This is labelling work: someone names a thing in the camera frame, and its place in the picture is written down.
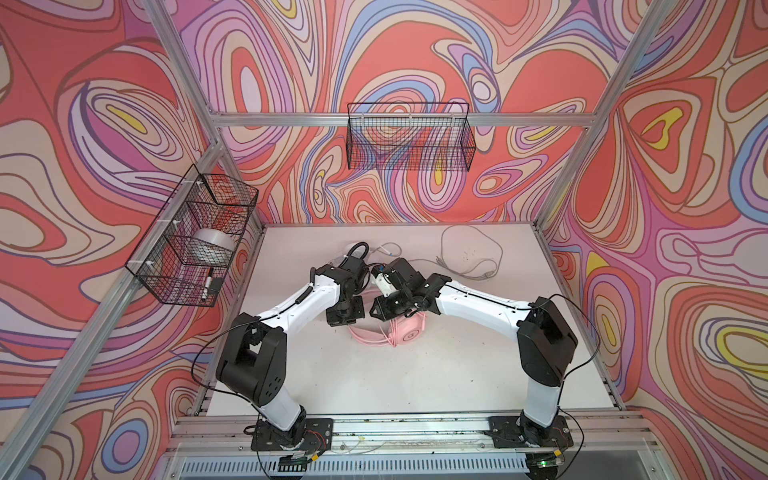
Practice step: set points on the black wire basket wall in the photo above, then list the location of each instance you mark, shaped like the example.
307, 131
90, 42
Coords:
186, 257
409, 136

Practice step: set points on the black wire basket back wall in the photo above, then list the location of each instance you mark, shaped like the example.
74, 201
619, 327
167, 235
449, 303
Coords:
409, 136

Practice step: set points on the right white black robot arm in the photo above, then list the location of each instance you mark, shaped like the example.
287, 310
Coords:
544, 338

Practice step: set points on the black marker in basket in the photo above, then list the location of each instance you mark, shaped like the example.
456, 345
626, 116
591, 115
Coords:
212, 287

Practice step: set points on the white tape roll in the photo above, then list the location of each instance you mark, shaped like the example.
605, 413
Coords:
212, 247

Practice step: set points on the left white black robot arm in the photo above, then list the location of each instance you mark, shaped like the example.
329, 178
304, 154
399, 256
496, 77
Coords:
253, 361

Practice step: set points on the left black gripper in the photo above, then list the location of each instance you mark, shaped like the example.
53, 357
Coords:
360, 313

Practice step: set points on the aluminium front rail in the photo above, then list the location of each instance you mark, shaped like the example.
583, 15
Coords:
592, 430

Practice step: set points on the black wire basket left wall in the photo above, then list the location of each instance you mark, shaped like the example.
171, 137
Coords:
186, 257

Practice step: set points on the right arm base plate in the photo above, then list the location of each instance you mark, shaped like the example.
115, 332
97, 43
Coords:
520, 432

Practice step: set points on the pink cat-ear headphones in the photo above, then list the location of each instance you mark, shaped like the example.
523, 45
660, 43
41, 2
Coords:
402, 330

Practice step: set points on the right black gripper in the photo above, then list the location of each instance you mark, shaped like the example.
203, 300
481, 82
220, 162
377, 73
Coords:
379, 306

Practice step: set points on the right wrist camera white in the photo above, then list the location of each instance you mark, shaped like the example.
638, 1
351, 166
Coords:
382, 282

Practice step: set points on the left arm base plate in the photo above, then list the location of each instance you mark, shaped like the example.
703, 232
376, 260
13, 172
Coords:
309, 435

